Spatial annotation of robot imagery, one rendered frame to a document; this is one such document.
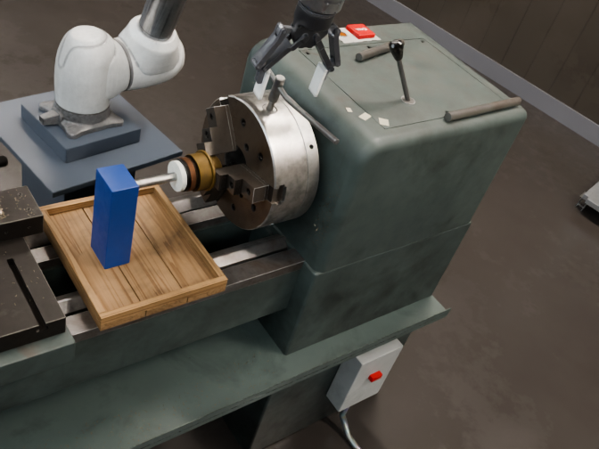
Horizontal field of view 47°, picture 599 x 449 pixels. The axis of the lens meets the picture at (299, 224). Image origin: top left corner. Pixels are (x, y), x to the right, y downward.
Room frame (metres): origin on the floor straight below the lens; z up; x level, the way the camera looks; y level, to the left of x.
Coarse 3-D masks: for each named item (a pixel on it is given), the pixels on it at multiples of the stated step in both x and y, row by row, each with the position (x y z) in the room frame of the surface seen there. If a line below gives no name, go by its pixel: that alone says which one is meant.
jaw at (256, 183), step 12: (216, 168) 1.21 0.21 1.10; (228, 168) 1.23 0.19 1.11; (240, 168) 1.24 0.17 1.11; (216, 180) 1.19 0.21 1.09; (228, 180) 1.20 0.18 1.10; (240, 180) 1.19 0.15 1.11; (252, 180) 1.20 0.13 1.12; (240, 192) 1.19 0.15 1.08; (252, 192) 1.17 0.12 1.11; (264, 192) 1.19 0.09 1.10; (276, 192) 1.19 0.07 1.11
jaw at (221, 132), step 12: (216, 108) 1.31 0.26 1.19; (228, 108) 1.33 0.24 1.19; (216, 120) 1.29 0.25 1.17; (228, 120) 1.31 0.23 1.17; (204, 132) 1.28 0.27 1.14; (216, 132) 1.28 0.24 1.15; (228, 132) 1.30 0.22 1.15; (204, 144) 1.24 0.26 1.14; (216, 144) 1.26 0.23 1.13; (228, 144) 1.28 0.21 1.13
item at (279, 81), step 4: (276, 76) 1.30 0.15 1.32; (280, 76) 1.30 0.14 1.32; (276, 80) 1.29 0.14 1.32; (280, 80) 1.29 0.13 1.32; (284, 80) 1.30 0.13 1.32; (276, 84) 1.29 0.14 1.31; (280, 84) 1.29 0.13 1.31; (272, 88) 1.30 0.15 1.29; (276, 88) 1.29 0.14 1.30; (272, 92) 1.29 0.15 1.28; (276, 92) 1.29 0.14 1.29; (268, 96) 1.30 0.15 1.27; (272, 96) 1.29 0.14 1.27; (276, 96) 1.29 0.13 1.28; (268, 100) 1.30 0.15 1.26; (272, 100) 1.29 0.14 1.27; (276, 100) 1.30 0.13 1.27; (268, 104) 1.30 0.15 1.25; (272, 104) 1.30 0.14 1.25; (268, 108) 1.30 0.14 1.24; (272, 108) 1.30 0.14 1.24
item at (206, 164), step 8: (200, 152) 1.23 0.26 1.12; (184, 160) 1.19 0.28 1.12; (192, 160) 1.20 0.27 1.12; (200, 160) 1.20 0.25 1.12; (208, 160) 1.21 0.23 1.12; (216, 160) 1.23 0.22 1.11; (192, 168) 1.17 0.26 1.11; (200, 168) 1.18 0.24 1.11; (208, 168) 1.20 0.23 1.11; (192, 176) 1.16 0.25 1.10; (200, 176) 1.18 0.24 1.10; (208, 176) 1.19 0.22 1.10; (192, 184) 1.16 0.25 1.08; (200, 184) 1.17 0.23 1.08; (208, 184) 1.19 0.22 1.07
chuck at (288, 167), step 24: (240, 96) 1.33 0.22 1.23; (264, 96) 1.35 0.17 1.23; (240, 120) 1.30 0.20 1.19; (264, 120) 1.26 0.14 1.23; (288, 120) 1.30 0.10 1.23; (240, 144) 1.28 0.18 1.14; (264, 144) 1.23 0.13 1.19; (288, 144) 1.25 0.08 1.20; (264, 168) 1.22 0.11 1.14; (288, 168) 1.22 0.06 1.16; (288, 192) 1.21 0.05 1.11; (240, 216) 1.24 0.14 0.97; (264, 216) 1.19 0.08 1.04; (288, 216) 1.24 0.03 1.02
